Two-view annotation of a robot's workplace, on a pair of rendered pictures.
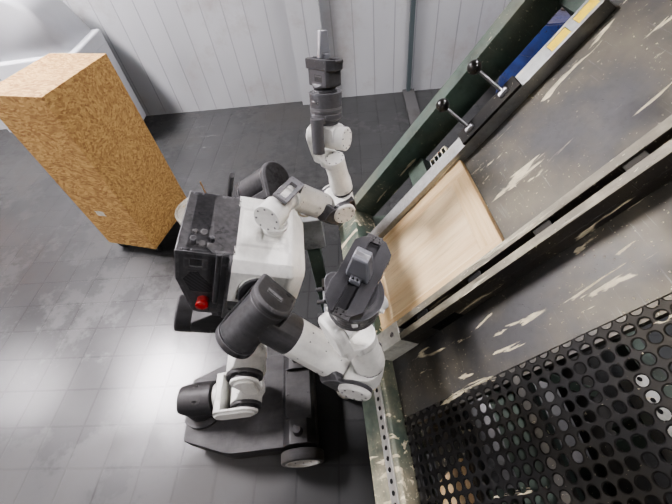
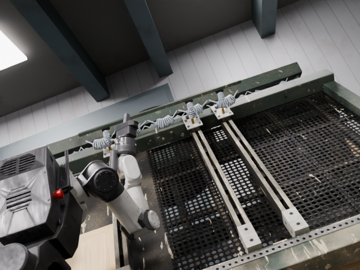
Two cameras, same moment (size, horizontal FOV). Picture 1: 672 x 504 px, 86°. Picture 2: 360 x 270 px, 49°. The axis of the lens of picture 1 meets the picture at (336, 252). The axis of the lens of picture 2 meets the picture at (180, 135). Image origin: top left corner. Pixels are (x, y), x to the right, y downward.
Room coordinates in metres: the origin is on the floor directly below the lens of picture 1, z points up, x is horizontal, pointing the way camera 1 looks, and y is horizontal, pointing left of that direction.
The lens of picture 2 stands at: (0.18, 1.54, 0.78)
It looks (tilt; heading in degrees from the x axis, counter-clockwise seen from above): 24 degrees up; 266
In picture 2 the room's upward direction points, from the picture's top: 20 degrees counter-clockwise
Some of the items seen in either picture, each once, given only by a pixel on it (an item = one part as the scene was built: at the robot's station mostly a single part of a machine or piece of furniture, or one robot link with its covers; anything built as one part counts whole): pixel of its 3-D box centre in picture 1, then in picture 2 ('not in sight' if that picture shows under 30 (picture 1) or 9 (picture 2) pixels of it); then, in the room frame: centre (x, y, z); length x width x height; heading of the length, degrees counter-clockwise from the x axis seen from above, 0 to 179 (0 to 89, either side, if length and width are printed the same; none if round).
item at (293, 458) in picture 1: (302, 457); not in sight; (0.37, 0.30, 0.10); 0.20 x 0.05 x 0.20; 88
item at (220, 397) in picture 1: (237, 394); not in sight; (0.64, 0.57, 0.28); 0.21 x 0.20 x 0.13; 88
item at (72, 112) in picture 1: (111, 166); not in sight; (2.18, 1.41, 0.63); 0.50 x 0.42 x 1.25; 159
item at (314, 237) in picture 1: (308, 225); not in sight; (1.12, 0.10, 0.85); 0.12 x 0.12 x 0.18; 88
